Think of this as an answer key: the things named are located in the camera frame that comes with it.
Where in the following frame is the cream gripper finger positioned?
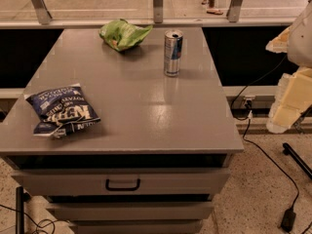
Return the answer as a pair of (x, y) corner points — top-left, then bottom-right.
(266, 67), (312, 134)
(265, 27), (290, 54)

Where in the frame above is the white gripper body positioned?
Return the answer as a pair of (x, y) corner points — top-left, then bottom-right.
(288, 1), (312, 67)

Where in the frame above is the silver blue redbull can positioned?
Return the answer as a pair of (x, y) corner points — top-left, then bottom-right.
(164, 29), (183, 77)

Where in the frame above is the black stand leg right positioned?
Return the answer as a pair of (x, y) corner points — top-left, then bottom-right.
(283, 142), (312, 179)

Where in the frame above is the black stand leg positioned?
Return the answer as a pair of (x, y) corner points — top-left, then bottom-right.
(16, 186), (30, 234)
(283, 142), (312, 179)

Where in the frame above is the black power adapter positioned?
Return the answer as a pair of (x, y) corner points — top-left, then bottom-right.
(281, 208), (296, 232)

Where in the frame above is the grey drawer cabinet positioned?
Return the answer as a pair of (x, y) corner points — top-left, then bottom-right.
(0, 27), (243, 234)

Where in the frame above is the green chip bag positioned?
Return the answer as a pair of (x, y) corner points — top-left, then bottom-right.
(98, 19), (153, 52)

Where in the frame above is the blue kettle chip bag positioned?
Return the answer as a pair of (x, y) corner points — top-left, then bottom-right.
(24, 84), (100, 137)

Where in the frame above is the black stand leg left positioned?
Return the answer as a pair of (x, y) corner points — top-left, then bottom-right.
(16, 186), (30, 234)

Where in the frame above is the wall power outlet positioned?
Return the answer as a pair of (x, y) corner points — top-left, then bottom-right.
(243, 96), (255, 109)

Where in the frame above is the black power cable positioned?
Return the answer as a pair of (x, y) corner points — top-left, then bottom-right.
(230, 54), (300, 210)

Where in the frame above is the metal railing post right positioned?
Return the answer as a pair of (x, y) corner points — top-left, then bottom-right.
(227, 0), (243, 22)

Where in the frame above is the metal railing post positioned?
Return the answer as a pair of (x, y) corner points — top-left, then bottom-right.
(153, 0), (163, 23)
(227, 0), (243, 22)
(31, 0), (52, 25)

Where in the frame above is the metal railing post middle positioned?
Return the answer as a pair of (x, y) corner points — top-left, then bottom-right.
(153, 0), (163, 23)

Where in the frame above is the black drawer handle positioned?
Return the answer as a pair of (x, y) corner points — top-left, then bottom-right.
(104, 178), (140, 192)

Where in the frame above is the metal railing post left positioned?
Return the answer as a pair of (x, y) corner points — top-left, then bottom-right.
(31, 0), (52, 25)

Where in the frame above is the thin black floor cable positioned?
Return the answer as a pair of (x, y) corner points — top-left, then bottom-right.
(0, 204), (67, 234)

